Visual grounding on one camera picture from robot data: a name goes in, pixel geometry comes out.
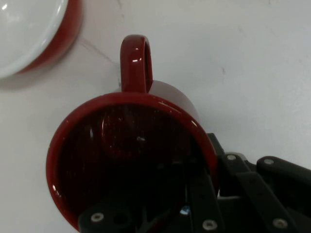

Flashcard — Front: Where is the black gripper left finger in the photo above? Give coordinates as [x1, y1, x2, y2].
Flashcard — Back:
[77, 155, 225, 233]

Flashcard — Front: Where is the white bowl with red outside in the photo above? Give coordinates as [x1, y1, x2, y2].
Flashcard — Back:
[0, 0, 83, 79]

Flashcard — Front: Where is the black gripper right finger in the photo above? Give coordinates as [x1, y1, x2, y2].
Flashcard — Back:
[207, 133, 311, 233]

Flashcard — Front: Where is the red enamel mug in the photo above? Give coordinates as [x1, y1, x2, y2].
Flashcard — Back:
[46, 34, 219, 233]

